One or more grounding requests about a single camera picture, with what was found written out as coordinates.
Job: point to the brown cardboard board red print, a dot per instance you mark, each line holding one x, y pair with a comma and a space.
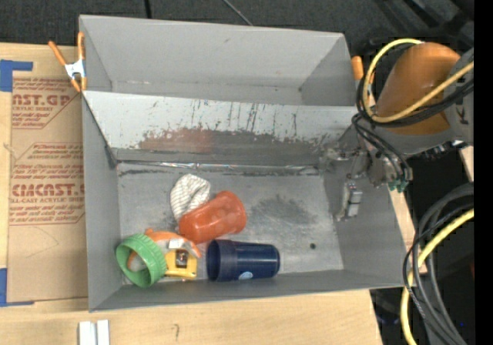
46, 181

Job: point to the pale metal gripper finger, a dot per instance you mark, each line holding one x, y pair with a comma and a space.
355, 201
341, 205

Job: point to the grey metal bin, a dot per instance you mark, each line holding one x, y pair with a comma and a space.
215, 131

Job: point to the orange and white toy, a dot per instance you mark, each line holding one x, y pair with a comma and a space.
163, 236

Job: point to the yellow box-shaped toy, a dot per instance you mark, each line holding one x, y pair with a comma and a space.
181, 260

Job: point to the white striped cloth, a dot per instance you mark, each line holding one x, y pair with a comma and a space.
188, 193

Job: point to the orange plastic cup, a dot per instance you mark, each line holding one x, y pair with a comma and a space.
215, 218

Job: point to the dark blue plastic cup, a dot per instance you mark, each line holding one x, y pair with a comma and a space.
246, 260

